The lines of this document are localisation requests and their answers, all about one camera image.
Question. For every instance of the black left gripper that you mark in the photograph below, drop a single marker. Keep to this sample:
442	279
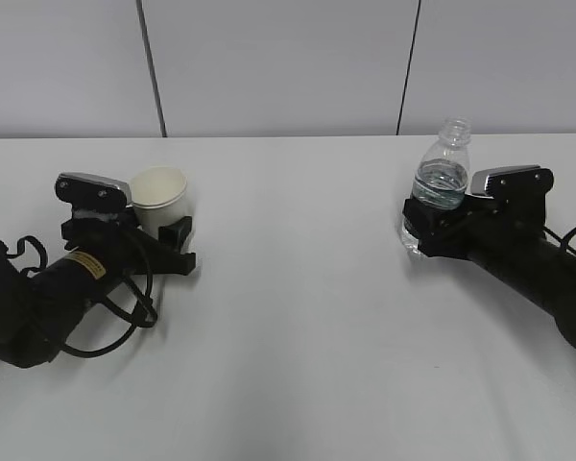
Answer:
101	255

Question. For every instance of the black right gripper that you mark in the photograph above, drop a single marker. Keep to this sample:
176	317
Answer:
480	230

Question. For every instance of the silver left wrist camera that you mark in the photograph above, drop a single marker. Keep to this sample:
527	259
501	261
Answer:
94	193

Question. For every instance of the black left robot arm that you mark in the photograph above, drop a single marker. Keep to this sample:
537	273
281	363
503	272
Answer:
34	327

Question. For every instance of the clear water bottle green label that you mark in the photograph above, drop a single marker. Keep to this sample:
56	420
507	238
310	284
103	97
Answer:
441	178

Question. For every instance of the white paper cup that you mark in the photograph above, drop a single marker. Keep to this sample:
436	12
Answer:
158	197

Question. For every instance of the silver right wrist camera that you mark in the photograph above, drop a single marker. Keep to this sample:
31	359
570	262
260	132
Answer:
524	186

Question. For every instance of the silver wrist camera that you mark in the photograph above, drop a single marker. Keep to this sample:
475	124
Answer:
94	193
524	186

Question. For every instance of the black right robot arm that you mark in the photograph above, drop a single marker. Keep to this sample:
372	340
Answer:
552	290

